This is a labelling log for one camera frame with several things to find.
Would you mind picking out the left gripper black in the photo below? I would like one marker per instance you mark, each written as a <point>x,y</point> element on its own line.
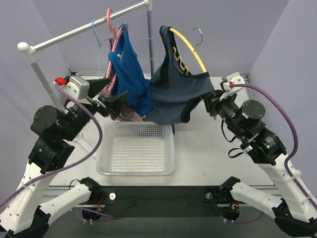
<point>96,101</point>

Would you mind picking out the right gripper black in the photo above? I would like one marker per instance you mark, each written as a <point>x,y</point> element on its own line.
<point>211,101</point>

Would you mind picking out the pink plastic hanger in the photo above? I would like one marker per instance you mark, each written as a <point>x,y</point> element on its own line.
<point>116,36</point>

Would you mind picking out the royal blue tank top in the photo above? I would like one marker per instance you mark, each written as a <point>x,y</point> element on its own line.
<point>129,75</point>

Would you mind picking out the dark navy tank top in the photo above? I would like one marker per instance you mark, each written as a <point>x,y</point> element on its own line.
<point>175,91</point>

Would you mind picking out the yellow plastic hanger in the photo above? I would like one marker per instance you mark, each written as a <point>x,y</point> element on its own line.
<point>191,48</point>

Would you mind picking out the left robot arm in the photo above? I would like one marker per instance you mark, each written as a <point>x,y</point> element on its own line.
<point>24,214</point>

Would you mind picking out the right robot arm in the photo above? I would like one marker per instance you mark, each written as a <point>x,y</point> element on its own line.
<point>295,210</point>

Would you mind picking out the mauve pink tank top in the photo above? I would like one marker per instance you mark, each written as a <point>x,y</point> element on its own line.
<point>127,113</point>

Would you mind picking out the white perforated plastic basket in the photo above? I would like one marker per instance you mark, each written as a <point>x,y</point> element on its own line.
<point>136,149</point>

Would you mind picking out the white metal clothes rack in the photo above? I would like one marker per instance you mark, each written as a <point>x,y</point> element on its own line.
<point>71,24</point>

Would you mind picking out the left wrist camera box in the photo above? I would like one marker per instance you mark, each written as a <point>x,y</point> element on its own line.
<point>76,88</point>

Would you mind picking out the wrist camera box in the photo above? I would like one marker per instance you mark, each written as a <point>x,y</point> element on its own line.
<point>76,88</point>
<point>230,85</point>

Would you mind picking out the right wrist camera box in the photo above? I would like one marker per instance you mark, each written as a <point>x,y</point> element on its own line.
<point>230,85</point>

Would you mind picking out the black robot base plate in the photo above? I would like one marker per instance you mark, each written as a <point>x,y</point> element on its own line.
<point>162,201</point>

